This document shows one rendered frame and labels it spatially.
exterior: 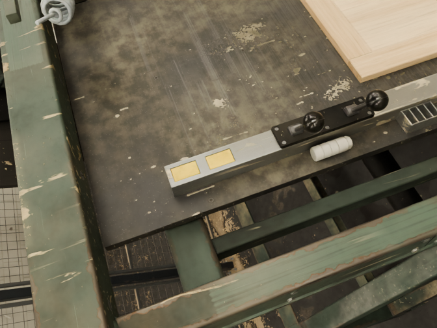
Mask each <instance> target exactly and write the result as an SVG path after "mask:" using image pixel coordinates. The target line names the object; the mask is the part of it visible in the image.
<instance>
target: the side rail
mask: <svg viewBox="0 0 437 328"><path fill-rule="evenodd" d="M435 246H437V195H436V196H434V197H431V198H428V199H426V200H423V201H421V202H418V203H415V204H413V205H411V206H407V207H405V208H403V209H400V210H397V211H395V212H392V213H389V214H387V215H384V216H382V217H379V218H376V219H373V220H372V221H368V222H366V223H363V224H361V225H358V226H355V227H353V228H350V229H348V230H345V231H342V232H340V233H337V234H334V235H332V236H329V237H327V238H324V239H321V240H319V241H316V242H314V243H311V244H309V245H306V246H303V247H301V248H298V249H295V250H293V251H290V252H288V253H285V254H282V255H280V256H277V257H275V258H271V259H270V260H267V261H264V262H262V263H259V264H256V265H254V266H251V267H248V268H246V269H243V270H240V271H238V272H236V273H232V274H231V275H227V276H225V277H222V278H220V279H217V280H214V281H212V282H209V283H207V284H204V285H201V286H199V287H196V288H193V289H192V290H188V291H186V292H183V293H181V294H178V295H175V296H173V297H170V298H168V299H165V300H162V301H160V302H157V303H154V304H152V305H149V306H147V307H144V308H141V309H139V310H136V311H134V312H131V313H129V314H126V315H123V316H120V317H118V318H116V319H115V321H117V323H118V328H232V327H235V326H237V325H240V324H242V323H244V322H247V321H250V320H253V319H254V318H257V317H260V316H262V315H264V314H267V313H270V312H272V311H274V310H277V309H279V308H282V307H285V306H287V305H290V304H292V303H295V302H297V301H300V300H302V299H305V298H307V297H309V296H312V295H315V294H318V293H319V292H322V291H325V290H327V289H329V288H332V287H335V286H337V285H339V284H342V283H344V282H347V281H349V280H352V279H355V278H357V277H360V276H362V275H365V274H367V273H370V272H372V271H374V270H377V269H380V268H382V267H384V266H387V265H390V264H392V263H394V262H397V261H400V260H402V259H404V258H407V257H409V256H412V255H414V254H417V253H420V252H422V251H425V250H427V249H430V248H432V247H435Z"/></svg>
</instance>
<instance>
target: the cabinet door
mask: <svg viewBox="0 0 437 328"><path fill-rule="evenodd" d="M300 1H301V2H302V4H303V5H304V6H305V7H306V9H307V11H308V12H309V13H310V14H311V16H312V18H313V19H314V20H315V21H316V23H317V24H318V26H319V27H320V28H321V30H322V31H323V33H324V34H325V35H326V37H327V38H328V39H329V41H330V42H331V43H332V45H333V46H334V47H335V49H336V50H337V52H338V53H339V54H340V56H341V58H342V59H343V60H344V61H345V63H346V64H347V66H348V67H349V68H350V69H351V71H352V73H353V74H354V75H355V76H356V78H357V80H358V81H359V82H360V83H362V82H364V81H368V80H370V79H374V78H376V77H380V76H382V75H386V74H389V73H392V72H395V71H398V70H401V69H403V68H407V67H409V66H412V65H415V64H418V63H421V62H424V61H427V60H430V59H433V58H436V57H437V0H300Z"/></svg>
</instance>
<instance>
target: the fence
mask: <svg viewBox="0 0 437 328"><path fill-rule="evenodd" d="M385 92H386V94H387V95H388V98H389V102H388V105H387V107H386V108H385V109H383V110H381V111H374V112H375V115H374V117H372V118H369V119H367V120H363V121H361V122H358V123H355V124H352V125H350V126H346V127H344V128H341V129H338V130H335V131H331V132H330V133H326V134H324V135H320V136H318V137H315V138H312V139H309V140H307V141H303V142H301V143H298V144H294V145H292V146H289V147H287V148H283V149H281V148H280V146H279V144H278V142H277V140H276V138H275V137H274V135H273V133H272V131H271V130H270V131H266V132H264V133H260V134H258V135H255V136H252V137H249V138H246V139H243V140H241V141H237V142H235V143H232V144H228V145H226V146H222V147H220V148H217V149H214V150H211V151H208V152H205V153H203V154H199V155H197V156H194V157H190V158H188V159H184V160H182V161H179V162H176V163H173V164H170V165H167V166H165V171H166V175H167V177H168V181H169V182H170V186H171V188H172V192H173V194H174V197H177V196H180V195H183V194H186V193H188V192H191V191H194V190H197V189H199V188H202V187H205V186H208V185H211V184H214V183H217V182H220V181H222V180H225V179H228V178H231V177H233V176H237V175H239V174H242V173H245V172H248V171H251V170H254V169H256V168H259V167H262V166H265V165H268V164H270V163H274V162H276V161H279V160H281V159H285V158H287V157H290V156H294V155H296V154H299V153H302V152H305V151H307V150H310V148H311V147H313V146H317V145H319V144H322V143H325V142H328V141H331V140H333V139H337V138H339V137H344V136H349V135H353V134H355V133H358V132H361V131H364V130H368V129H370V128H373V127H375V126H379V125H381V124H384V123H387V122H390V121H392V120H395V119H396V118H397V117H398V115H399V113H400V111H402V110H405V109H408V108H411V107H414V106H416V105H419V104H422V103H425V102H428V101H431V102H432V104H433V105H437V74H433V75H430V76H427V77H424V78H422V79H418V80H416V81H413V82H410V83H407V84H404V85H401V86H399V87H395V88H393V89H390V90H386V91H385ZM228 149H230V151H231V153H232V156H233V158H234V160H235V161H234V162H231V163H229V164H226V165H223V166H220V167H217V168H215V169H211V170H210V169H209V166H208V164H207V161H206V159H205V157H207V156H211V155H213V154H217V153H219V152H222V151H225V150H228ZM193 161H195V162H196V164H197V166H198V169H199V171H200V174H197V175H194V176H191V177H188V178H186V179H183V180H180V181H177V182H175V181H174V178H173V175H172V172H171V169H173V168H176V167H179V166H181V165H184V164H187V163H190V162H193Z"/></svg>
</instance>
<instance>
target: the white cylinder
mask: <svg viewBox="0 0 437 328"><path fill-rule="evenodd" d="M351 147H352V140H351V138H350V137H348V136H344V137H339V138H337V139H333V140H331V141H328V142H325V143H322V144H319V145H317V146H313V147H311V148H310V154H311V157H312V159H313V160H314V161H319V160H322V159H325V158H327V157H330V156H334V155H336V154H339V153H342V152H345V151H347V150H349V149H351Z"/></svg>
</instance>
